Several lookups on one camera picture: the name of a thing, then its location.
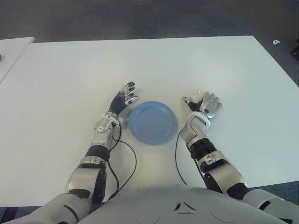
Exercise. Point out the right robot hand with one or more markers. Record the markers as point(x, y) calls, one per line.
point(210, 105)

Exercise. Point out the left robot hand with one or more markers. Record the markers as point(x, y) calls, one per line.
point(119, 102)

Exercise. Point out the white charger block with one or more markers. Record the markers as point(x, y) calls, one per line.
point(196, 96)

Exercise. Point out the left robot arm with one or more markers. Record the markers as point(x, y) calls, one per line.
point(79, 177)

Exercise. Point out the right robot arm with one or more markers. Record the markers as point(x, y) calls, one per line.
point(222, 163)

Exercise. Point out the blue plastic plate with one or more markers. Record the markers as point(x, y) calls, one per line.
point(153, 123)

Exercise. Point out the small white floor object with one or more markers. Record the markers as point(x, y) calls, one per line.
point(276, 42)

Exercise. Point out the grey robot torso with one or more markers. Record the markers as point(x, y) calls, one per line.
point(175, 205)

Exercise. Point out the neighbouring white table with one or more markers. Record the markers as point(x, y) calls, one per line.
point(14, 53)

